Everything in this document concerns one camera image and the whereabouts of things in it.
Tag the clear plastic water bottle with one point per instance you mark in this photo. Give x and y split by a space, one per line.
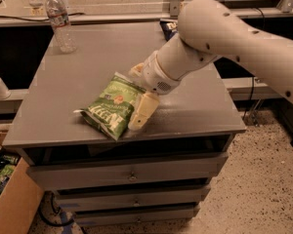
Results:
58 17

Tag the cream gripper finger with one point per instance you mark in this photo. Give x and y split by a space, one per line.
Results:
146 106
136 71

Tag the green jalapeno chip bag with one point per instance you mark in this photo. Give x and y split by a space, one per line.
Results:
110 113

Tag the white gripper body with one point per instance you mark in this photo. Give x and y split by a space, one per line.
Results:
153 74

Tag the grey drawer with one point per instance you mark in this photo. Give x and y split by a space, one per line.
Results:
188 210
133 198
129 171

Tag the dark blue chip bag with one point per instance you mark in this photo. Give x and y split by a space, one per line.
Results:
169 28

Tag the grey drawer cabinet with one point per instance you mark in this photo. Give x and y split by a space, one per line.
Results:
77 131

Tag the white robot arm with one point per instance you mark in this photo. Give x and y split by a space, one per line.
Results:
208 30

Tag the green packets in box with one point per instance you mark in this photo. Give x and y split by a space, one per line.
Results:
8 163

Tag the brown cardboard box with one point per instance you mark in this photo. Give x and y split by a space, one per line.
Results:
19 201

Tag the top grey drawer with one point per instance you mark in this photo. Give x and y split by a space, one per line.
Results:
129 171

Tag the bottom grey drawer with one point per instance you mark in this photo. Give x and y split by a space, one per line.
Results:
188 210

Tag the middle grey drawer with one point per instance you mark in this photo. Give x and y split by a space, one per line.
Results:
133 198

